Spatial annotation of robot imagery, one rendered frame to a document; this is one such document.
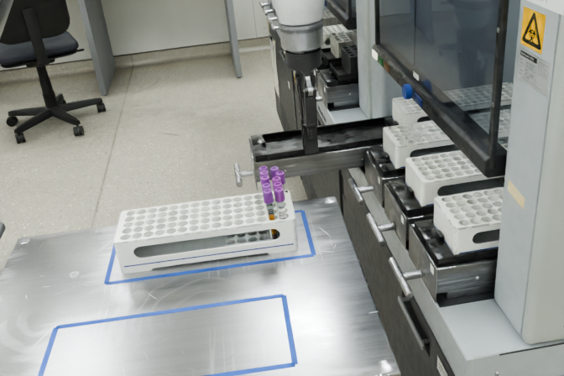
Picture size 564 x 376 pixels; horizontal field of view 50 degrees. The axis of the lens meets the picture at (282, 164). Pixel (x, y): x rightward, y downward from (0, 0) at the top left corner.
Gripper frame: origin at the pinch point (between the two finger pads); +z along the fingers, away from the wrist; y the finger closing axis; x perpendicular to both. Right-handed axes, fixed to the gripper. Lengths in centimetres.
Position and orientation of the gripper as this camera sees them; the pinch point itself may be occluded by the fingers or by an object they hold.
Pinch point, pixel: (309, 136)
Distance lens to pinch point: 135.7
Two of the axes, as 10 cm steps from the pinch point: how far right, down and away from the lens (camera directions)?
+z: 0.9, 8.9, 4.6
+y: -1.4, -4.4, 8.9
